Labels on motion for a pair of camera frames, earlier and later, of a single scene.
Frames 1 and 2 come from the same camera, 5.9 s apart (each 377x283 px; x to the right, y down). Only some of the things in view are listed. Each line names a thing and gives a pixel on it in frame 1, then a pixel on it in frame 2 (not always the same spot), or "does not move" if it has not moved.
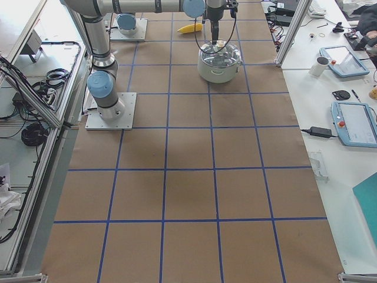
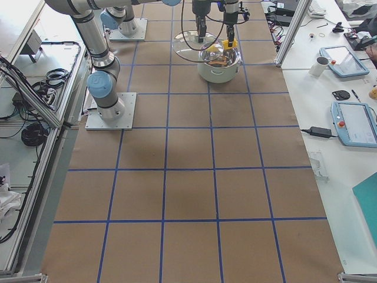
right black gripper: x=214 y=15 to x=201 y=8
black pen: x=356 y=95 does not move
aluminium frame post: x=297 y=21 does not move
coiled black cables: x=34 y=134 does not move
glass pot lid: x=224 y=54 to x=186 y=45
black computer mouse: x=341 y=95 does not move
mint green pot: x=218 y=63 does not move
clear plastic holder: x=319 y=165 does not move
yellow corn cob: x=197 y=27 to x=222 y=46
